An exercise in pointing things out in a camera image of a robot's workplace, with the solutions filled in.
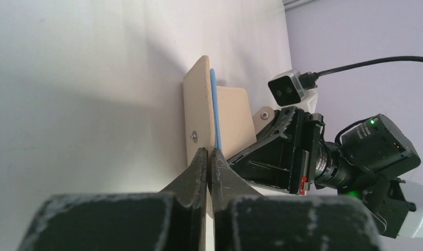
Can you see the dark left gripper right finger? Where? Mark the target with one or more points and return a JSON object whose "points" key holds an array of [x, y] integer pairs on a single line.
{"points": [[244, 219]]}

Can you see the back aluminium frame rail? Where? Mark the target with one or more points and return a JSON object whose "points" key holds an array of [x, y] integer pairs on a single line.
{"points": [[294, 4]]}

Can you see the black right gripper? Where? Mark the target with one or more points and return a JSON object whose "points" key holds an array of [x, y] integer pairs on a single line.
{"points": [[293, 147]]}

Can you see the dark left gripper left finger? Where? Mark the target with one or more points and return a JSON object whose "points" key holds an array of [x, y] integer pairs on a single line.
{"points": [[171, 219]]}

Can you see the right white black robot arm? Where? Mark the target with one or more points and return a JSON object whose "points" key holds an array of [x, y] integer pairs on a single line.
{"points": [[366, 161]]}

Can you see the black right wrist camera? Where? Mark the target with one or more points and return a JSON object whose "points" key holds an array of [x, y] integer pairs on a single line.
{"points": [[291, 88]]}

